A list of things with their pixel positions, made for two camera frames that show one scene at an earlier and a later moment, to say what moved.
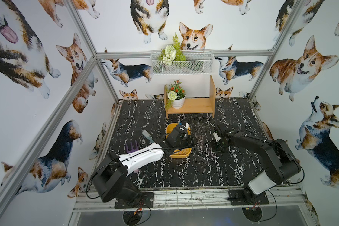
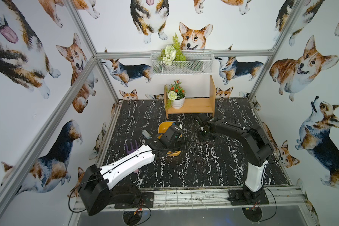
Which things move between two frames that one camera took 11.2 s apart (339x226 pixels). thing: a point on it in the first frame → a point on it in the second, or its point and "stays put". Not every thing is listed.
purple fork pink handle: x=131 y=148 stays put
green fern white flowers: x=173 y=52 stays put
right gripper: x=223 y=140 → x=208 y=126
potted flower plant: x=176 y=96 stays put
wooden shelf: x=193 y=105 stays put
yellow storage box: x=182 y=153 → x=162 y=126
